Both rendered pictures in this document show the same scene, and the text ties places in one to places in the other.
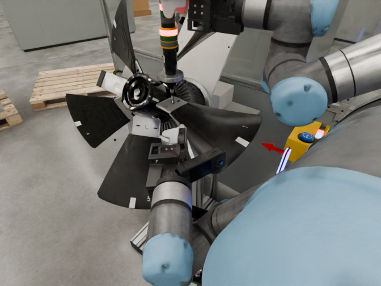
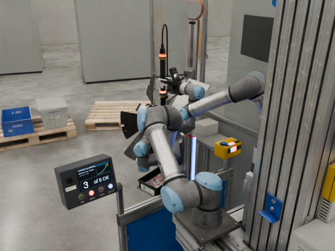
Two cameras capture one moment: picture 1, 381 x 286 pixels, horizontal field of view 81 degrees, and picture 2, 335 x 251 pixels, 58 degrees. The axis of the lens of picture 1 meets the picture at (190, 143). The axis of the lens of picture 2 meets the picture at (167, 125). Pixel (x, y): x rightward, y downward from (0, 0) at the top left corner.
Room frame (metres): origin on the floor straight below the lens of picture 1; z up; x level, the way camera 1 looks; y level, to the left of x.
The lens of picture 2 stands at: (-1.26, -0.60, 2.00)
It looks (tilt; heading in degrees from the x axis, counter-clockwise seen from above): 24 degrees down; 19
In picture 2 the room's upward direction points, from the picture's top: straight up
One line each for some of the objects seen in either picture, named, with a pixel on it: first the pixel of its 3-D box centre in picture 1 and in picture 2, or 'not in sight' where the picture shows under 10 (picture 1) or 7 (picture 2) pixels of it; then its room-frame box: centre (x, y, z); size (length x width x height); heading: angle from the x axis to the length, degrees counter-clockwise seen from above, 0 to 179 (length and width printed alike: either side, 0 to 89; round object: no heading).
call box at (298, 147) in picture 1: (305, 142); (228, 149); (0.61, -0.41, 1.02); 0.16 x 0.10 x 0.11; 143
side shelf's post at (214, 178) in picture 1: (216, 164); (205, 179); (1.10, -0.18, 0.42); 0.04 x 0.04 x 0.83; 53
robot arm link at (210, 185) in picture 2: not in sight; (207, 189); (-0.15, -0.41, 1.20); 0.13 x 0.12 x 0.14; 131
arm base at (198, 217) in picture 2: not in sight; (207, 209); (-0.15, -0.42, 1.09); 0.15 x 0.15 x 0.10
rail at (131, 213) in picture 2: not in sight; (181, 192); (0.29, -0.17, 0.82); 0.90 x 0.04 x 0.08; 143
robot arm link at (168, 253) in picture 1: (169, 243); (142, 147); (0.17, 0.03, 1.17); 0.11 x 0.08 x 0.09; 0
